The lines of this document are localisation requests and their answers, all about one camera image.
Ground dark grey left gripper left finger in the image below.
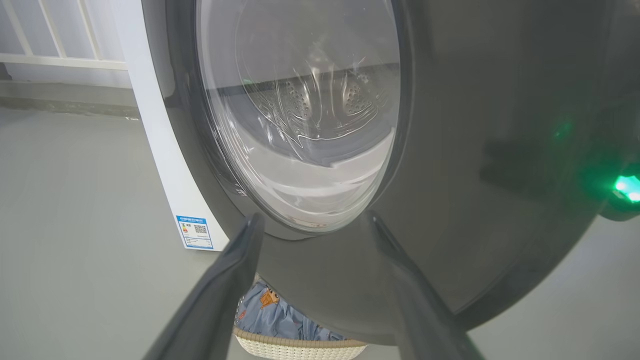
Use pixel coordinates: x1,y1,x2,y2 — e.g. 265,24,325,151
142,213,266,360

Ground blue cartoon print garment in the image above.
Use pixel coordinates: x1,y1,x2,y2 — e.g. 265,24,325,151
236,281,346,342

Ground blue energy label sticker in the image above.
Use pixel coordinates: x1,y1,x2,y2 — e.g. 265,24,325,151
176,215,214,250

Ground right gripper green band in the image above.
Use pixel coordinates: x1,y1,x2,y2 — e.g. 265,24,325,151
599,162,640,222

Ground white front-load washing machine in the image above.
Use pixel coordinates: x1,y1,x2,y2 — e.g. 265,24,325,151
109,0,231,252

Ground dark grey glass washer door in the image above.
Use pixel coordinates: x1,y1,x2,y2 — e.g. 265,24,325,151
141,0,640,346

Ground white barred railing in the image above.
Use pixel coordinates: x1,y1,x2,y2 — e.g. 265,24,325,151
0,0,128,71

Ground cream perforated laundry basket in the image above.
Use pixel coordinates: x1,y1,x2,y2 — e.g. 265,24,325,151
232,274,368,360

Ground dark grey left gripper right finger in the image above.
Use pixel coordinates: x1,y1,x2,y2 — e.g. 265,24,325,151
367,211,483,360

